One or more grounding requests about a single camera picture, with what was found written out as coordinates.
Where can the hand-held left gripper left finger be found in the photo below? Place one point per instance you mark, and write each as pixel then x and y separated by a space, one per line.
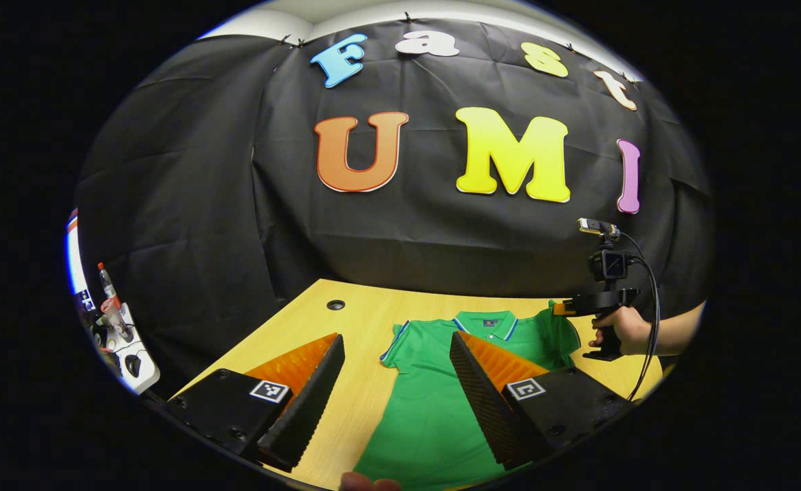
pixel 308 409

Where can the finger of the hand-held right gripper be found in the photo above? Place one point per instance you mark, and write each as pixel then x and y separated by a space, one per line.
pixel 565 309

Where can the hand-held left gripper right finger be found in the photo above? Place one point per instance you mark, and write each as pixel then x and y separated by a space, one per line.
pixel 485 409

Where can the green T-shirt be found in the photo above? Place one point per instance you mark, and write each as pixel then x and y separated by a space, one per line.
pixel 427 423

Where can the clear bottle red cap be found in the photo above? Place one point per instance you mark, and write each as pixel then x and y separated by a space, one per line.
pixel 107 283

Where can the row of black cloth clips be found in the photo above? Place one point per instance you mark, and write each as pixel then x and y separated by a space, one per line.
pixel 407 16

